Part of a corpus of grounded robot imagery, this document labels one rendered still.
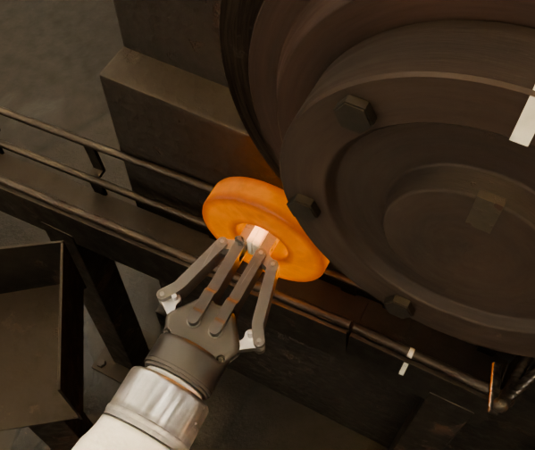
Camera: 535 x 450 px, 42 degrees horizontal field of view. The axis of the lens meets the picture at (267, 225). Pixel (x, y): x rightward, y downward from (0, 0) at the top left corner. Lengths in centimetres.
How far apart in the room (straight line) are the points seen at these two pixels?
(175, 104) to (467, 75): 54
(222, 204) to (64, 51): 153
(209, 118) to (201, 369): 31
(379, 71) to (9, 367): 75
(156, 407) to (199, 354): 6
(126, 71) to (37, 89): 126
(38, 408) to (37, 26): 155
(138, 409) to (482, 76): 44
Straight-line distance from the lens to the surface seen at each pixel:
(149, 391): 67
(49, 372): 100
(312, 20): 46
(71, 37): 228
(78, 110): 207
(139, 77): 89
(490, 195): 42
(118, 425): 67
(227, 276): 74
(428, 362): 87
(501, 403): 66
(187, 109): 85
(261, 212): 73
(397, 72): 39
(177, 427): 67
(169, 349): 69
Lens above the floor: 151
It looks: 58 degrees down
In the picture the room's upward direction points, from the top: straight up
